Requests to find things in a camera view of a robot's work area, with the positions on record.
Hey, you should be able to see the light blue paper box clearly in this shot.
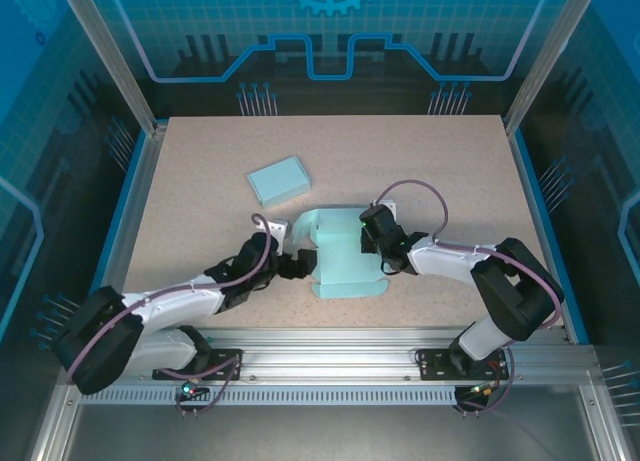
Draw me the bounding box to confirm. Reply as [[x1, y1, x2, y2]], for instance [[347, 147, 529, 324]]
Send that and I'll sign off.
[[246, 154, 313, 211], [290, 205, 392, 301]]

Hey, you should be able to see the blue side trim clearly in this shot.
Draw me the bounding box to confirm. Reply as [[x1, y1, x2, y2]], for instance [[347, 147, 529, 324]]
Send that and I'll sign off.
[[507, 128, 591, 345]]

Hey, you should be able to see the small connector with LEDs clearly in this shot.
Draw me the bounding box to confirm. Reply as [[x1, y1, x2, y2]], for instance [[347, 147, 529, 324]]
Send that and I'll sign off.
[[457, 380, 501, 401], [174, 375, 211, 401]]

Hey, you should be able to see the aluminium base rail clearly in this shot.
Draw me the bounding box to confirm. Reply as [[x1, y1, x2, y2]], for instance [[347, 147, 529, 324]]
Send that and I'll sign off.
[[59, 325, 601, 388]]

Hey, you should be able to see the white slotted cable duct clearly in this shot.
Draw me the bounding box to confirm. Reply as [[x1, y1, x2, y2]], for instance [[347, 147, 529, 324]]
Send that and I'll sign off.
[[78, 385, 460, 407]]

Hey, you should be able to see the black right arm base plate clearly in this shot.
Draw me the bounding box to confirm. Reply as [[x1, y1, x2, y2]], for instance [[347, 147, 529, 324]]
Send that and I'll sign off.
[[418, 347, 510, 382]]

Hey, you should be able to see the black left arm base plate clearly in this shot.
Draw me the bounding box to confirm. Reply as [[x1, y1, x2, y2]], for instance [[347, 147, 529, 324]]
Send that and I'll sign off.
[[152, 347, 245, 382]]

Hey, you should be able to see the aluminium side rail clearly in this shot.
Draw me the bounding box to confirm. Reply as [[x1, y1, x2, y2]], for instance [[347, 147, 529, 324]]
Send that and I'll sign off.
[[79, 123, 171, 346]]

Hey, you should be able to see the aluminium frame post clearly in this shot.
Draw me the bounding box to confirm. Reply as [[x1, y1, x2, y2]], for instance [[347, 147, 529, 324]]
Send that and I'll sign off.
[[54, 0, 169, 135], [503, 0, 605, 135]]

